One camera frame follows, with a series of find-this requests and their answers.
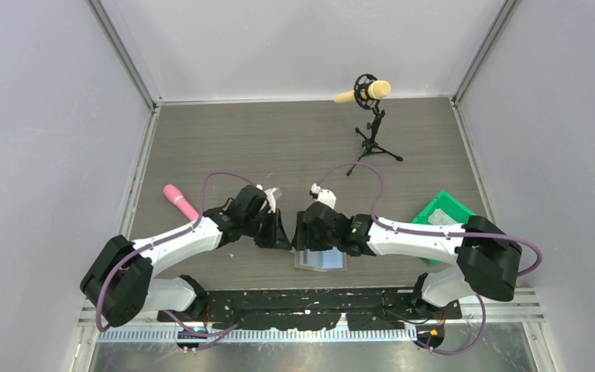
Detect black tripod microphone stand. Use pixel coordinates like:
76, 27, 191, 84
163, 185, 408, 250
353, 74, 404, 162

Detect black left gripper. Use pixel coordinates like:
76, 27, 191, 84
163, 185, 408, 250
242, 208, 291, 250

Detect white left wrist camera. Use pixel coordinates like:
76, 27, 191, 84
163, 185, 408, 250
256, 184, 282, 214

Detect aluminium frame rail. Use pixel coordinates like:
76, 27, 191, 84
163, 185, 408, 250
84, 288, 545, 348

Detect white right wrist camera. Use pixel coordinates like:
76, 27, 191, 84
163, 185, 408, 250
309, 184, 336, 209

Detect card inside green bin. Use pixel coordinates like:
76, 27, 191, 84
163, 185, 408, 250
428, 208, 456, 226

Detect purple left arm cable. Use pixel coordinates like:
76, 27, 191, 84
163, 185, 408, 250
95, 171, 263, 353

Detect green plastic bin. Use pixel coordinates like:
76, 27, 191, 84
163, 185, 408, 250
411, 190, 477, 266

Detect pink cylindrical toy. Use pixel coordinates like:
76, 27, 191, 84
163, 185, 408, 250
163, 184, 199, 222

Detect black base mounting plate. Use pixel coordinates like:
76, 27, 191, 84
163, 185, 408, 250
157, 288, 462, 331

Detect yellow foam microphone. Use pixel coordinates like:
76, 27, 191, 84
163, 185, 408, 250
334, 80, 391, 105

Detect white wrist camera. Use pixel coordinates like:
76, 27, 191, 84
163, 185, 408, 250
309, 184, 336, 209
256, 184, 282, 214

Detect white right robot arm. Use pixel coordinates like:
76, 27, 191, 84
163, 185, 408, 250
292, 201, 522, 318

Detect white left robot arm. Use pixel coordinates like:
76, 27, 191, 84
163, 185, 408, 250
80, 185, 291, 327

